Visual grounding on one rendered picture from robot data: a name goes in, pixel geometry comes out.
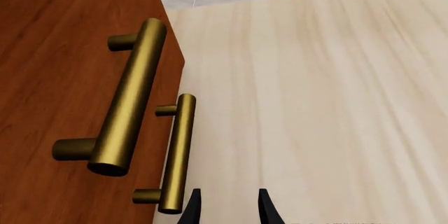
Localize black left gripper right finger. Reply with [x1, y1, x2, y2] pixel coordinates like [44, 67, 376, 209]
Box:
[258, 188, 287, 224]

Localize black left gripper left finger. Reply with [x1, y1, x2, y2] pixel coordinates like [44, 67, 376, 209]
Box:
[177, 188, 203, 224]

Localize red-brown wooden cabinet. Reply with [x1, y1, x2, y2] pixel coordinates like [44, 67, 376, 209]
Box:
[0, 0, 186, 224]

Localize small brass drawer handle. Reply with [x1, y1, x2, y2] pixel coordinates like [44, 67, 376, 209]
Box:
[132, 92, 197, 215]

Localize large brass drawer handle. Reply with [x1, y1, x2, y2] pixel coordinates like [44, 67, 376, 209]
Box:
[51, 17, 168, 178]

